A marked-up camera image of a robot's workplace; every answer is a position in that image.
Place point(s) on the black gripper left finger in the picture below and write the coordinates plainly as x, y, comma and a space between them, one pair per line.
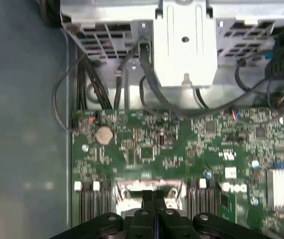
148, 199

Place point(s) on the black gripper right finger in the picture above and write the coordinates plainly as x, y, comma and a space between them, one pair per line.
160, 199

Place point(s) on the metal socket cover frame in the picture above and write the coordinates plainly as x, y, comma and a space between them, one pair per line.
134, 183

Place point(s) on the silver CPU socket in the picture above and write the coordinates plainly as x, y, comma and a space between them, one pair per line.
125, 193

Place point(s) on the green motherboard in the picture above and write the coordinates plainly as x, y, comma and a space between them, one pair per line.
182, 149

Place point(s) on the silver coin battery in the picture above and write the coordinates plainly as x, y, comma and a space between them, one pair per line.
104, 135

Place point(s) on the dark grey open PC case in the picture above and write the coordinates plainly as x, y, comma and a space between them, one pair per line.
20, 124

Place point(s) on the silver metal drive cage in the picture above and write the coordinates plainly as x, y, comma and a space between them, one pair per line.
186, 49

